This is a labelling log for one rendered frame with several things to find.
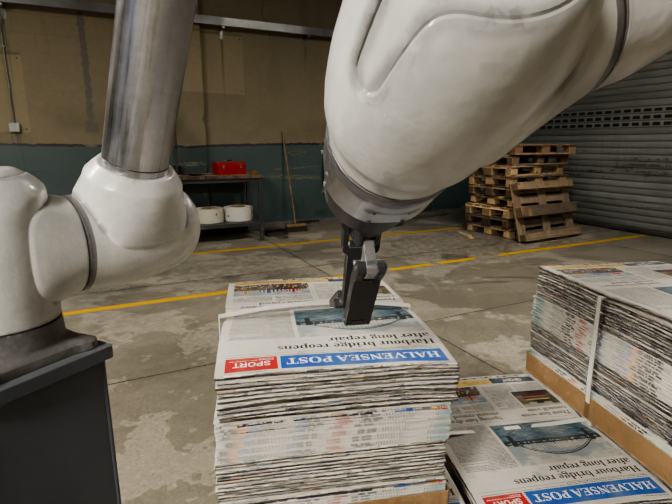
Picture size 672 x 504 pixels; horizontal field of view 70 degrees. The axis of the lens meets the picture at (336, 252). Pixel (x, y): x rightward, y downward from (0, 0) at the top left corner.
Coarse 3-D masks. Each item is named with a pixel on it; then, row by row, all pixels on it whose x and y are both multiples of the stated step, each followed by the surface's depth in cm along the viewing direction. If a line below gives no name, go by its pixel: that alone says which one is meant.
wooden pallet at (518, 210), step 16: (512, 192) 641; (528, 192) 660; (544, 192) 673; (528, 208) 638; (544, 208) 654; (560, 208) 671; (576, 208) 689; (528, 224) 653; (544, 224) 666; (528, 240) 632
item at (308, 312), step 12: (384, 300) 76; (396, 300) 76; (228, 312) 71; (252, 312) 71; (264, 312) 71; (276, 312) 71; (288, 312) 71; (300, 312) 71; (312, 312) 71; (324, 312) 71; (336, 312) 71; (384, 312) 71; (396, 312) 71; (408, 312) 71
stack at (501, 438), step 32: (480, 384) 97; (512, 384) 97; (480, 416) 86; (512, 416) 86; (544, 416) 86; (576, 416) 86; (448, 448) 77; (480, 448) 77; (512, 448) 77; (544, 448) 77; (576, 448) 76; (608, 448) 76; (448, 480) 69; (480, 480) 70; (512, 480) 69; (544, 480) 69; (576, 480) 69; (608, 480) 69; (640, 480) 69
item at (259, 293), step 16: (240, 288) 82; (256, 288) 82; (272, 288) 82; (288, 288) 82; (304, 288) 82; (320, 288) 83; (336, 288) 83; (384, 288) 83; (240, 304) 74; (256, 304) 74; (272, 304) 75
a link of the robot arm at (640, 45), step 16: (640, 0) 22; (656, 0) 23; (640, 16) 23; (656, 16) 23; (640, 32) 23; (656, 32) 24; (624, 48) 24; (640, 48) 24; (656, 48) 25; (624, 64) 25; (640, 64) 26; (608, 80) 26
